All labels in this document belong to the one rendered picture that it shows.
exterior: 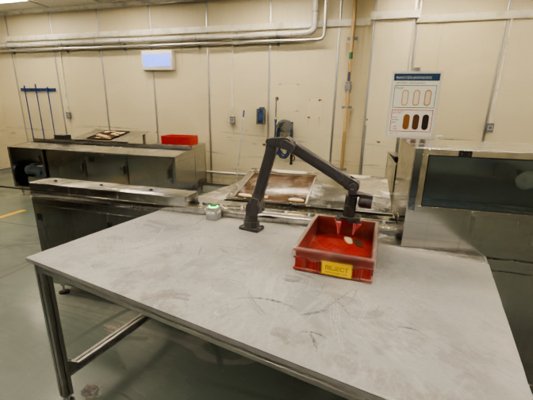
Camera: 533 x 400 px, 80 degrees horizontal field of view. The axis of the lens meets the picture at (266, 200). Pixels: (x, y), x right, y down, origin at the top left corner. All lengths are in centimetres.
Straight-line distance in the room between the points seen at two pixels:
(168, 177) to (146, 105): 240
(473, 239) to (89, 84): 700
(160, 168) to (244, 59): 241
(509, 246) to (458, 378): 92
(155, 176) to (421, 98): 349
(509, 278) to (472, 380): 92
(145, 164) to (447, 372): 436
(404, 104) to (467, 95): 320
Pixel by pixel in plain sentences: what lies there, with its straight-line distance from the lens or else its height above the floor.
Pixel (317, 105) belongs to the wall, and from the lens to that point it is 554.
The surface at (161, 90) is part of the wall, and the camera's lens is 655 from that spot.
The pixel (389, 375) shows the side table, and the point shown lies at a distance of 97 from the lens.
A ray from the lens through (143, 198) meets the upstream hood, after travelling 222.
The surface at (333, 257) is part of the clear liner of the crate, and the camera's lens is 129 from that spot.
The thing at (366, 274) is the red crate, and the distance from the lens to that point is 132.
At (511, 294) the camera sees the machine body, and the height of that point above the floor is 64.
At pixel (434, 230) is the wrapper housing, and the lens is 171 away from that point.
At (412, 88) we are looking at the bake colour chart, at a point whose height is 161.
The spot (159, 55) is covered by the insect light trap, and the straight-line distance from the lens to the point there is 647.
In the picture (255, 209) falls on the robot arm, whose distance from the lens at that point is 168.
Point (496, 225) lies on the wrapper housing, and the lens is 177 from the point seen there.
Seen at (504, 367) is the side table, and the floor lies 82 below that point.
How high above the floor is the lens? 146
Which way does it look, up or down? 16 degrees down
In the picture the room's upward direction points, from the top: 1 degrees clockwise
